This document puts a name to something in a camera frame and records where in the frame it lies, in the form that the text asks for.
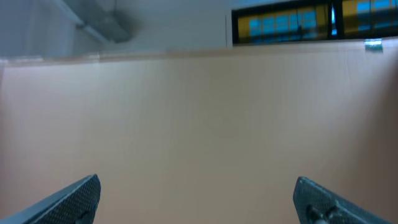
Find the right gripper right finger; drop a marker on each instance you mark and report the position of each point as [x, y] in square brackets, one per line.
[316, 204]

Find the dark framed window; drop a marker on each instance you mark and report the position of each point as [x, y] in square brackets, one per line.
[310, 20]

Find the grey ceiling duct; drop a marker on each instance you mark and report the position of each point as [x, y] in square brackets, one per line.
[105, 26]

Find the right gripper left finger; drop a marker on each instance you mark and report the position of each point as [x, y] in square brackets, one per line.
[75, 204]

